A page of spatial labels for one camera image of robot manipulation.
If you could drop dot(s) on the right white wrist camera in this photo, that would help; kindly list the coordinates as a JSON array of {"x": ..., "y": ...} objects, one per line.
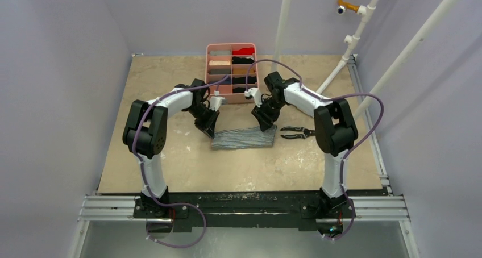
[{"x": 255, "y": 94}]

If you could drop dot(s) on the black underwear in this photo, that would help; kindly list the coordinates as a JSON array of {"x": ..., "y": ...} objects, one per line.
[{"x": 239, "y": 90}]

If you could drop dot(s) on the beige rolled garment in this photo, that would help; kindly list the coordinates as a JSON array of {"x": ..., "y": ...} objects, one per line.
[{"x": 219, "y": 63}]

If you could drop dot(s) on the navy rolled garment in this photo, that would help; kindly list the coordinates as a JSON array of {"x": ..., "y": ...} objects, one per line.
[{"x": 219, "y": 79}]

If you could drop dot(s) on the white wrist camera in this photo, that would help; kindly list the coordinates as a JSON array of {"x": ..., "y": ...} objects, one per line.
[
  {"x": 216, "y": 101},
  {"x": 255, "y": 94}
]

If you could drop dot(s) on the dark grey rolled garment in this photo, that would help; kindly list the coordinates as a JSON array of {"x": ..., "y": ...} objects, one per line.
[{"x": 219, "y": 71}]

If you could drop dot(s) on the black rolled garment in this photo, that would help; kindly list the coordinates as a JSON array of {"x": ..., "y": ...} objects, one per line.
[
  {"x": 236, "y": 60},
  {"x": 243, "y": 80}
]

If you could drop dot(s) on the aluminium rail frame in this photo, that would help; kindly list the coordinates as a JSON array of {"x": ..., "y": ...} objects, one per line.
[{"x": 369, "y": 205}]

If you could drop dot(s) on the orange mounted camera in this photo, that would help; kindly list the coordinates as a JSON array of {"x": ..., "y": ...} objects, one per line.
[{"x": 343, "y": 6}]

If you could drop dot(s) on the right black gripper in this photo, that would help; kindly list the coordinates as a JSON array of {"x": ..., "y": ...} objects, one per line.
[{"x": 264, "y": 115}]

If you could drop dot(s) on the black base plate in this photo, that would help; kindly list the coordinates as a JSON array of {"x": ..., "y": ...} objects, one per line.
[{"x": 305, "y": 210}]

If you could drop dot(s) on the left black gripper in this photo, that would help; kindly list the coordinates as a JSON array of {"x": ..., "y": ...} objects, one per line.
[{"x": 208, "y": 126}]

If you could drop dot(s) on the white pvc pipe frame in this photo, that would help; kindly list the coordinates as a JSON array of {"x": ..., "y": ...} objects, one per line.
[{"x": 365, "y": 13}]

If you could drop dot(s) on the grey striped underwear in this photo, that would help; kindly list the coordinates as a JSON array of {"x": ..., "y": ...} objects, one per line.
[{"x": 244, "y": 138}]

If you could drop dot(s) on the red rolled garment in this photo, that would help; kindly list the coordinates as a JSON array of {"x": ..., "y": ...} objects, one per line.
[{"x": 243, "y": 51}]

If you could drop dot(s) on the black handled pliers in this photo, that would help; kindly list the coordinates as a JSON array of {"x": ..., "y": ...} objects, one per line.
[{"x": 299, "y": 133}]

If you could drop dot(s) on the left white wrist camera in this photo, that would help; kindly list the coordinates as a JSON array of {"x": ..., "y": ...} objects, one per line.
[{"x": 216, "y": 101}]

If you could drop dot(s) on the black rolled garment upper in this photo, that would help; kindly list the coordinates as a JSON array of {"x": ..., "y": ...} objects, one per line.
[{"x": 236, "y": 60}]

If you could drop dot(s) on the pink divided organizer tray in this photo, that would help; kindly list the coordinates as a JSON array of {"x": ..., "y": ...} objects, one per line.
[{"x": 226, "y": 90}]

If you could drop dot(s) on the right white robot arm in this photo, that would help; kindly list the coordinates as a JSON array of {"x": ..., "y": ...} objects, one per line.
[{"x": 334, "y": 127}]

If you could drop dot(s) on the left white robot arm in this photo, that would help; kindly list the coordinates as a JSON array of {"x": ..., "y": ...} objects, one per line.
[{"x": 145, "y": 132}]

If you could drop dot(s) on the black rolled garment lower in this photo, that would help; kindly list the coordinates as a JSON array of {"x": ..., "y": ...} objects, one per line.
[{"x": 243, "y": 80}]

